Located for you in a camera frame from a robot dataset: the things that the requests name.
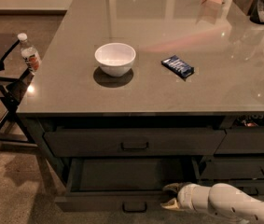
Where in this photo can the clear plastic water bottle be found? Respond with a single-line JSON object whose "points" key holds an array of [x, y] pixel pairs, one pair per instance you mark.
{"points": [[29, 53]]}

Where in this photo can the blue snack bar wrapper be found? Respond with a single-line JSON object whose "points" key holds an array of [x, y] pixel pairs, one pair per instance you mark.
{"points": [[179, 67]]}

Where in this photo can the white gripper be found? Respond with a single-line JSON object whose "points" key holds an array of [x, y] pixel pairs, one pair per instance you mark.
{"points": [[186, 197]]}

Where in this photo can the dark counter cabinet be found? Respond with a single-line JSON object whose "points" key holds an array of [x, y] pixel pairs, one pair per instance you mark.
{"points": [[226, 90]]}

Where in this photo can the dark folding chair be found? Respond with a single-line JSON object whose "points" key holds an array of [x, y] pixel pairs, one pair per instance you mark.
{"points": [[12, 91]]}

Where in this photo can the white ceramic bowl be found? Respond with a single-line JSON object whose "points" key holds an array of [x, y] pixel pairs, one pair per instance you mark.
{"points": [[115, 59]]}

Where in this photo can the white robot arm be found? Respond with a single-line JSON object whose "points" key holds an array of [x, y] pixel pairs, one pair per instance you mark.
{"points": [[222, 201]]}

